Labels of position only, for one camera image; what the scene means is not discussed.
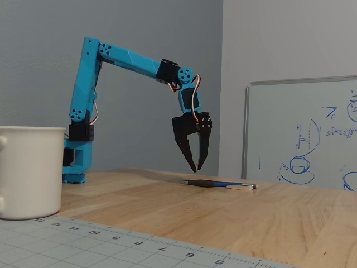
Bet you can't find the whiteboard with blue drawings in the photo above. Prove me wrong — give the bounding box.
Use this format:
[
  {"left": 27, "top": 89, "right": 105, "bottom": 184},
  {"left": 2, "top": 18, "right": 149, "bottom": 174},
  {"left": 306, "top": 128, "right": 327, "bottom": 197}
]
[{"left": 241, "top": 75, "right": 357, "bottom": 192}]

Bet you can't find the grey cutting mat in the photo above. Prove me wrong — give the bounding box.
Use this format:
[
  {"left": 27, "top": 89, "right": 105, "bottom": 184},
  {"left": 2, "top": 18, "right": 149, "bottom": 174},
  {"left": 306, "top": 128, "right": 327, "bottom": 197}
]
[{"left": 0, "top": 214, "right": 305, "bottom": 268}]

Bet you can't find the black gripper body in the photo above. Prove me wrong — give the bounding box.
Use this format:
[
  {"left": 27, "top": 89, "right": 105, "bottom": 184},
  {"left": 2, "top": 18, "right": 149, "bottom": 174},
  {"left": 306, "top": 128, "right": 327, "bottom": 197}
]
[{"left": 171, "top": 111, "right": 211, "bottom": 140}]

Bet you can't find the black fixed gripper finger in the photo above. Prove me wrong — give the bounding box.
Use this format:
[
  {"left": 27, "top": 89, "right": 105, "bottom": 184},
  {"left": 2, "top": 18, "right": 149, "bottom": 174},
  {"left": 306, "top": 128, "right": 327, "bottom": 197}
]
[{"left": 175, "top": 135, "right": 198, "bottom": 173}]

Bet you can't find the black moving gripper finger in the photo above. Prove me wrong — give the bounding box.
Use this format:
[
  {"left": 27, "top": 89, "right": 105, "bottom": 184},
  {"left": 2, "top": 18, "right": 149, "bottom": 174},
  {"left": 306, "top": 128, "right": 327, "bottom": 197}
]
[{"left": 196, "top": 116, "right": 213, "bottom": 171}]

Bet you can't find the white red wrist servo cable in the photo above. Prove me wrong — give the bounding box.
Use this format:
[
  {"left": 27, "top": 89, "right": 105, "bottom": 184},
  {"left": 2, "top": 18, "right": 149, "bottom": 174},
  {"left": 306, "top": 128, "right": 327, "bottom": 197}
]
[{"left": 169, "top": 74, "right": 202, "bottom": 123}]

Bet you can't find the red white base servo cable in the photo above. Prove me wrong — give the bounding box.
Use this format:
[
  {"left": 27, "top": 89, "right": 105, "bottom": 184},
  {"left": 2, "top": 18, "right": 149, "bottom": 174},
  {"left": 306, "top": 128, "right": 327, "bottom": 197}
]
[{"left": 89, "top": 99, "right": 100, "bottom": 126}]

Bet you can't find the black and blue pen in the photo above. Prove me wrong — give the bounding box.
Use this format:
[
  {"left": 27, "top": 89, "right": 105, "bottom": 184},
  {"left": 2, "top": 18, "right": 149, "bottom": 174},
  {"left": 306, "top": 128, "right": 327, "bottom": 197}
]
[{"left": 182, "top": 179, "right": 260, "bottom": 192}]

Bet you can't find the white ceramic mug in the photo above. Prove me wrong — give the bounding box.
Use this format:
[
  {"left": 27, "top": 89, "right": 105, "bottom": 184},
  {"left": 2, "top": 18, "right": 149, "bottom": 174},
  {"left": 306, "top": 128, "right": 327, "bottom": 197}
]
[{"left": 0, "top": 126, "right": 67, "bottom": 221}]

